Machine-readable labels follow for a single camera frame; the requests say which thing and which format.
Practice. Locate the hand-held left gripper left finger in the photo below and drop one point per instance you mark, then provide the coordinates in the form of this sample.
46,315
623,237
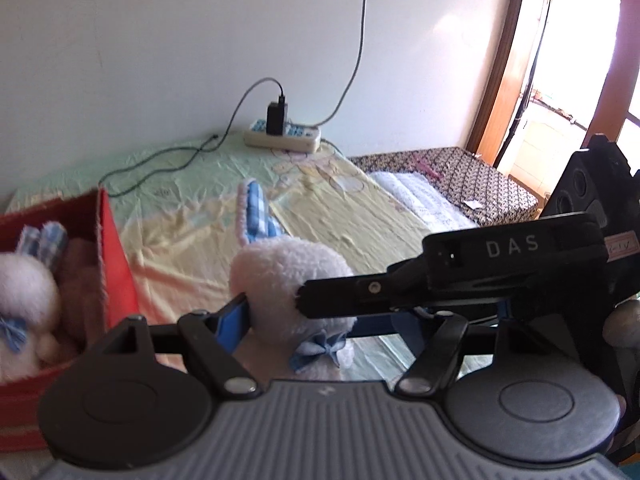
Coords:
235,320

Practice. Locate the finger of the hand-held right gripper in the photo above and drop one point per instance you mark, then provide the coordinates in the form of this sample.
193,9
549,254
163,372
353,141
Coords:
350,292
380,324

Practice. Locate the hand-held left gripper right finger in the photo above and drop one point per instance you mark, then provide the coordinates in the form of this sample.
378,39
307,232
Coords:
440,340

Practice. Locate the white rabbit plush blue bow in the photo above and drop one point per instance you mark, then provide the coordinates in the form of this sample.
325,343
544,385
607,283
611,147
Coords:
25,285
280,270

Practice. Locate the red cardboard box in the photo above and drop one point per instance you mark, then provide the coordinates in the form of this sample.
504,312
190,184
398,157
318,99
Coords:
117,270

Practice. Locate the mauve bear plush toy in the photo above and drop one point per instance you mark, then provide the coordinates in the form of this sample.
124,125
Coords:
80,280

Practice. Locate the person's right hand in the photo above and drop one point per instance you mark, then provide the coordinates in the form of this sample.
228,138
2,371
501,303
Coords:
622,322

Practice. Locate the small white paper tag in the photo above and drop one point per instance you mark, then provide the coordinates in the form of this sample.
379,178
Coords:
472,204

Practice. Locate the white paper sheets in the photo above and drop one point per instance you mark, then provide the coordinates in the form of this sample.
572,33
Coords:
425,200

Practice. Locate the white power strip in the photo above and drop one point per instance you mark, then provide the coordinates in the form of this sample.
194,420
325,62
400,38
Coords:
305,142

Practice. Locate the black charger plug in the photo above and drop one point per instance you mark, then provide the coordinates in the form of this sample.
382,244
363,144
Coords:
276,117

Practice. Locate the wooden window frame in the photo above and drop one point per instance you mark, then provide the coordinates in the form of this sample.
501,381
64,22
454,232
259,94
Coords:
500,85

